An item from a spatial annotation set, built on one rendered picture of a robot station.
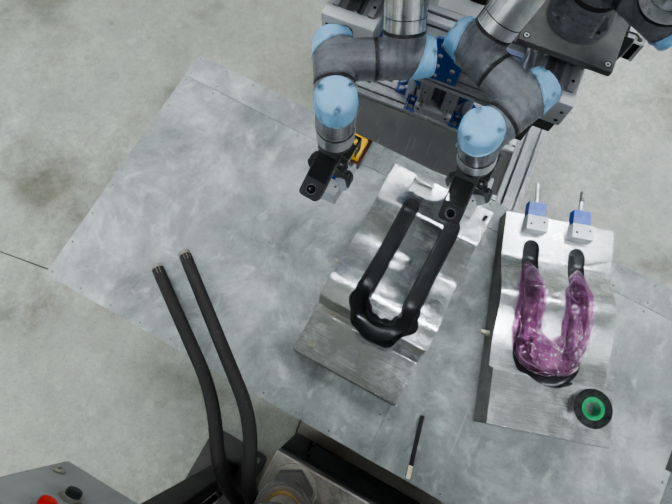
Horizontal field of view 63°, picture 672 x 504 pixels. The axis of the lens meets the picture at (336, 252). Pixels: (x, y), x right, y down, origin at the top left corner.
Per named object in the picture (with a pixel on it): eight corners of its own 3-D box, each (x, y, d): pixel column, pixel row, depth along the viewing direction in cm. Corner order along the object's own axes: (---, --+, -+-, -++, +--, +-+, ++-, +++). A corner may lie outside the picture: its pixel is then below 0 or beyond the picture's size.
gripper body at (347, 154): (361, 151, 119) (365, 124, 107) (342, 183, 117) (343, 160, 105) (330, 135, 119) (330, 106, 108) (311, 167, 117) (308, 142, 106)
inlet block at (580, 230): (567, 193, 138) (577, 185, 133) (587, 197, 138) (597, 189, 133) (562, 243, 135) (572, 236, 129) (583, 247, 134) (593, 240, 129)
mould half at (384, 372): (391, 177, 142) (397, 155, 129) (483, 224, 139) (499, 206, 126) (294, 350, 130) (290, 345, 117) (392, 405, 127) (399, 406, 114)
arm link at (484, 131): (520, 123, 90) (479, 156, 90) (512, 149, 101) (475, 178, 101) (487, 91, 92) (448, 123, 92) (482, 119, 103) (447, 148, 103)
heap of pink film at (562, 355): (515, 258, 130) (526, 250, 123) (590, 273, 130) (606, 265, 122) (502, 368, 124) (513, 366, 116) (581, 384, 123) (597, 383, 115)
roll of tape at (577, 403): (563, 390, 118) (570, 390, 114) (600, 387, 118) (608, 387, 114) (570, 429, 116) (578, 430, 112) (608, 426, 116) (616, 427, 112)
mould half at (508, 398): (499, 218, 139) (513, 203, 129) (603, 237, 138) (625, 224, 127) (473, 421, 126) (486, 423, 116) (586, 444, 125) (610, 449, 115)
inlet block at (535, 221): (524, 185, 138) (532, 177, 133) (544, 189, 138) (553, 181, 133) (518, 234, 135) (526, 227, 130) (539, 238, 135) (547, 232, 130)
